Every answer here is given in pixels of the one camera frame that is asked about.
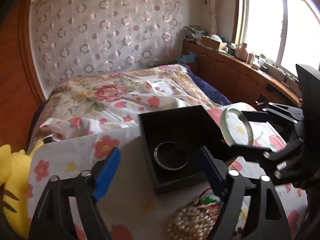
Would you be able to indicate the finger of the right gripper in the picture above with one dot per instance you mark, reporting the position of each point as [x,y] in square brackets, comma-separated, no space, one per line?
[283,116]
[259,154]

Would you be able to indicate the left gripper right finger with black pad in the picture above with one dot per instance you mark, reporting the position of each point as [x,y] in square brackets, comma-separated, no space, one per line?
[266,217]

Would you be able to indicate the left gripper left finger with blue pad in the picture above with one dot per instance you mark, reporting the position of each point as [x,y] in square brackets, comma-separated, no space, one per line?
[52,218]

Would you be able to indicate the green jade bangle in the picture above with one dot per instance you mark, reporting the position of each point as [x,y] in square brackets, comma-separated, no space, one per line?
[235,128]

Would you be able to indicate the black jewelry box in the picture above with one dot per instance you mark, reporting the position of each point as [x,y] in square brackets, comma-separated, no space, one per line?
[171,142]

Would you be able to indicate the green pendant charm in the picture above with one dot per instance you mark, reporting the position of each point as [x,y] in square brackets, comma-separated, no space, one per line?
[208,200]

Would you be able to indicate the strawberry flower print quilt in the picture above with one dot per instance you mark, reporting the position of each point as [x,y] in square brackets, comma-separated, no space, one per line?
[130,206]

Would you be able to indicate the wooden sideboard cabinet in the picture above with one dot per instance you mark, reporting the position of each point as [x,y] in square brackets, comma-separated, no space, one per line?
[236,80]

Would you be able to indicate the dark blue blanket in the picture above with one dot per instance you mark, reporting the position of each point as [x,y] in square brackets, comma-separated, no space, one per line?
[210,91]

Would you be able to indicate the pink bottle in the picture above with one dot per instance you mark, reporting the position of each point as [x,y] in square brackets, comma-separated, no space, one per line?
[241,52]

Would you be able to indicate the floral rose bedspread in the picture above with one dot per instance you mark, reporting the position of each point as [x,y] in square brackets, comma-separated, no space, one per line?
[90,105]

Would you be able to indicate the yellow pikachu plush toy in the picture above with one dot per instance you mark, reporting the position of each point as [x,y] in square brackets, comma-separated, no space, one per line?
[15,169]

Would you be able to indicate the blue plastic bag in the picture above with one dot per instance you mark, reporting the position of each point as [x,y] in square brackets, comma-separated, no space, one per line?
[189,58]

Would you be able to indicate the wooden louvered wardrobe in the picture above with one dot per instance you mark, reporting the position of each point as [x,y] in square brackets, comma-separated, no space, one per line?
[21,93]

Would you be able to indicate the stack of magazines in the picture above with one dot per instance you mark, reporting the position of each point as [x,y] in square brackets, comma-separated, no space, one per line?
[193,34]

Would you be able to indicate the circle pattern sheer curtain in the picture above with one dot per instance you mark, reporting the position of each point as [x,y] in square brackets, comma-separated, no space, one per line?
[90,37]

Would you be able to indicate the window with white frame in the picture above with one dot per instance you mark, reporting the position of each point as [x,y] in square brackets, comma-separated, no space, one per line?
[284,32]

